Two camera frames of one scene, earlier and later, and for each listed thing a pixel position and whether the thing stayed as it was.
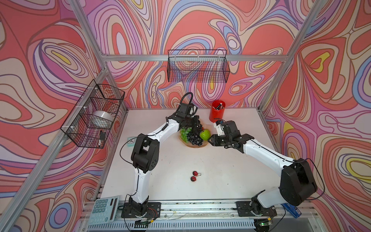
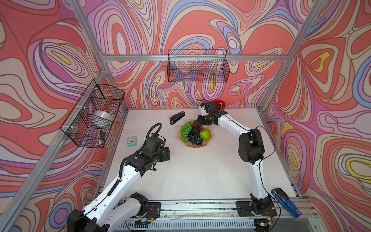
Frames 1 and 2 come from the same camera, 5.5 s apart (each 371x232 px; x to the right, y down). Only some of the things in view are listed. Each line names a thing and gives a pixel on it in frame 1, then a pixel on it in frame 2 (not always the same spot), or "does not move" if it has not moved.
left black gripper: [195, 118] to [165, 153]
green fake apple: [205, 134] does not move
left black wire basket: [94, 116] does not move
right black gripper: [214, 140] to [200, 122]
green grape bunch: [184, 132] does not move
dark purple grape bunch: [195, 138] does not move
